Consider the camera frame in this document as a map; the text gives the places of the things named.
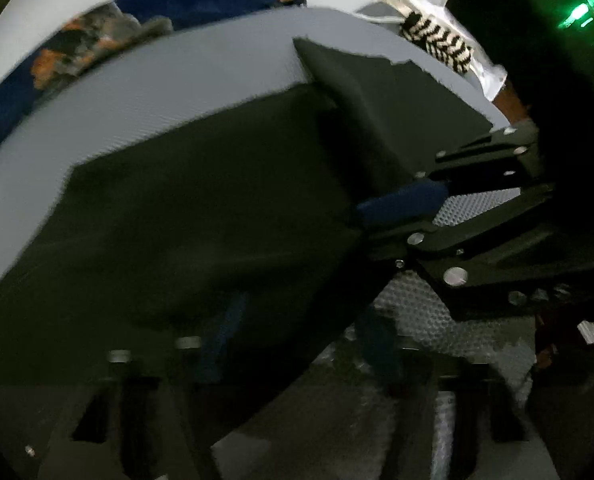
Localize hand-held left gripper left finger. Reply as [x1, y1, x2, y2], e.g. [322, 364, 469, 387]
[37, 292, 250, 480]

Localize grey mesh mattress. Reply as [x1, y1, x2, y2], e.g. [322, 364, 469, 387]
[0, 5, 540, 480]

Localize zebra striped cloth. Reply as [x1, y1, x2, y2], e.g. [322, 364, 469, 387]
[401, 9, 476, 74]

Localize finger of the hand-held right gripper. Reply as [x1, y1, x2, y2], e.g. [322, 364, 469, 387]
[356, 120, 540, 226]
[364, 182, 555, 321]

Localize dark pants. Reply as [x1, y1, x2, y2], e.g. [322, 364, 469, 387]
[0, 37, 495, 461]

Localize person's right forearm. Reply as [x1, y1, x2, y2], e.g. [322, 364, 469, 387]
[492, 80, 532, 125]

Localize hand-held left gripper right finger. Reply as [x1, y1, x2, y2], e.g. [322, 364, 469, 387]
[354, 307, 530, 480]

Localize white cloth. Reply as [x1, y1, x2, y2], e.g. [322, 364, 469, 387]
[383, 0, 508, 100]

